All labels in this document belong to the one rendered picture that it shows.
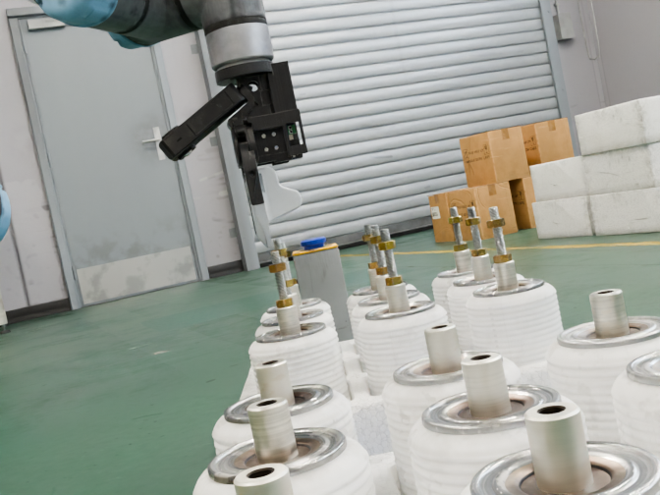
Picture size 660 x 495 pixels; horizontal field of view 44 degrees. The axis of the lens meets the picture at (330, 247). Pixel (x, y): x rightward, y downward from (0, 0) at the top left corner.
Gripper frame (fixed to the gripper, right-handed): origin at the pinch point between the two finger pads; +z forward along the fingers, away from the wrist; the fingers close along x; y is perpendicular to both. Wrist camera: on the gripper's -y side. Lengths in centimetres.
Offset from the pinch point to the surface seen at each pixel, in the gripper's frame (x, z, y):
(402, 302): -13.9, 9.3, 12.5
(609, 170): 236, 8, 161
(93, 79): 507, -122, -73
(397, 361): -17.1, 14.7, 10.2
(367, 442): -19.9, 21.1, 5.3
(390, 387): -44.1, 10.6, 4.7
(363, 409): -19.9, 17.8, 5.6
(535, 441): -68, 8, 6
